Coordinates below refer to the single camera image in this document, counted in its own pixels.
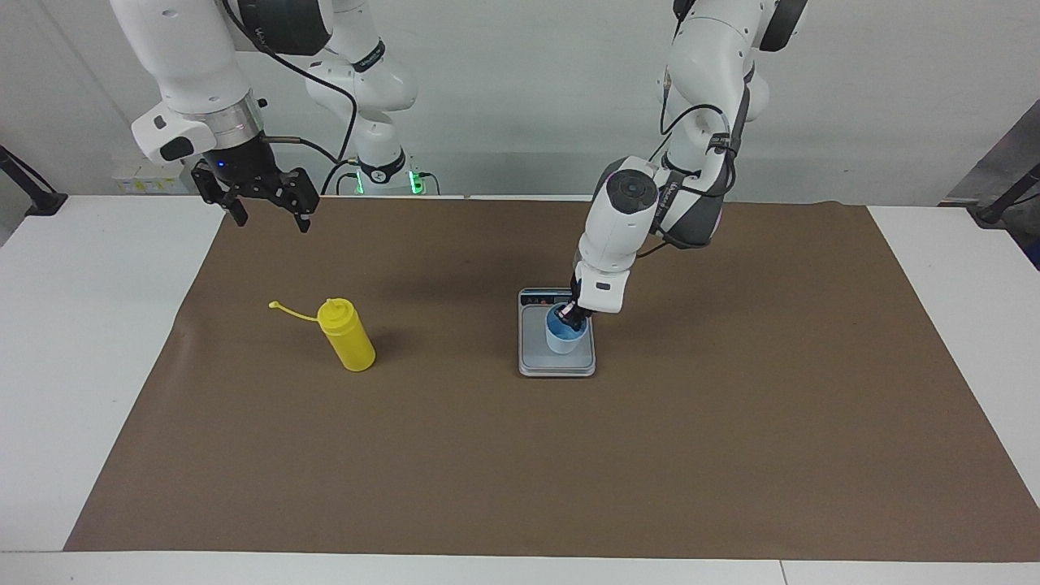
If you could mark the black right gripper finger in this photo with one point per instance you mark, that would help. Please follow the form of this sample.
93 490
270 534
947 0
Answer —
213 188
299 195

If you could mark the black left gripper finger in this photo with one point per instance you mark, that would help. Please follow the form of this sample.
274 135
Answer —
565 313
579 322

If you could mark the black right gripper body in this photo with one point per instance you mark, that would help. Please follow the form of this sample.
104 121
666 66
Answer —
242 162

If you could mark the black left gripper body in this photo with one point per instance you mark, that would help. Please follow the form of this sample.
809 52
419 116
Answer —
575 291

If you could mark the light blue plastic cup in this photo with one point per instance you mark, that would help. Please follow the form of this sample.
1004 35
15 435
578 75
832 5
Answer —
563 341

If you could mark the yellow squeeze bottle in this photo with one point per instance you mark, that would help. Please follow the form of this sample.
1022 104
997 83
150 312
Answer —
351 345

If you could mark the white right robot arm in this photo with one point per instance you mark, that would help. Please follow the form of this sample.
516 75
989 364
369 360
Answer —
195 73

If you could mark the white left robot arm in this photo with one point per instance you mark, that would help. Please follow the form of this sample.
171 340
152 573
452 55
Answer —
699 65

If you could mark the silver digital kitchen scale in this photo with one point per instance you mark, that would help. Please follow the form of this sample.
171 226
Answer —
536 361

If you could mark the brown table mat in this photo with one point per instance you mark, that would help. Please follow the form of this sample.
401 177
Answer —
569 471

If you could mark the black clamp stand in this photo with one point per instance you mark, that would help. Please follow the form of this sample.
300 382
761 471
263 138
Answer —
993 213
41 201

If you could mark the grey metal panel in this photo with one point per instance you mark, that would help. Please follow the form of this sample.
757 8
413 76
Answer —
1003 154

